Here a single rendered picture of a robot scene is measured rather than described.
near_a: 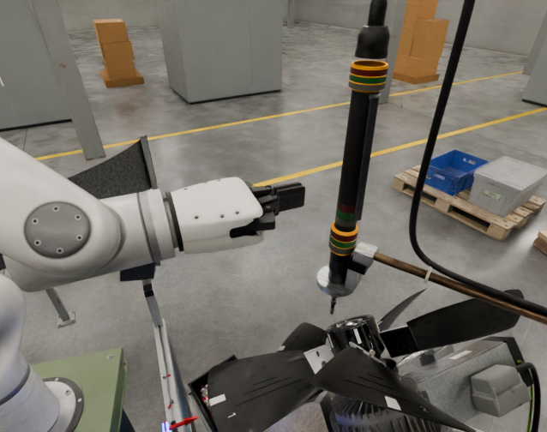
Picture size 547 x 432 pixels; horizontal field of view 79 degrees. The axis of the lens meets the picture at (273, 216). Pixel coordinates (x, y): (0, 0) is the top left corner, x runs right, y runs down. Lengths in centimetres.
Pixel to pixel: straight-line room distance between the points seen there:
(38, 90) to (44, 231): 620
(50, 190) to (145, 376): 202
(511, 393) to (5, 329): 108
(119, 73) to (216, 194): 821
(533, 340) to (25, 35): 666
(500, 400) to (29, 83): 640
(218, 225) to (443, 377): 71
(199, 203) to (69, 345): 227
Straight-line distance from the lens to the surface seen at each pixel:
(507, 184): 351
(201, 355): 228
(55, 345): 267
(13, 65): 646
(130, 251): 39
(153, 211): 38
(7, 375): 91
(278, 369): 81
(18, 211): 33
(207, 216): 38
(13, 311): 86
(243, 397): 78
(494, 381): 97
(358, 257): 55
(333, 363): 61
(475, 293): 55
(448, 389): 96
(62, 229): 32
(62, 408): 110
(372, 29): 43
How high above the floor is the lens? 189
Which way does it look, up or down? 35 degrees down
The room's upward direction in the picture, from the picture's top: straight up
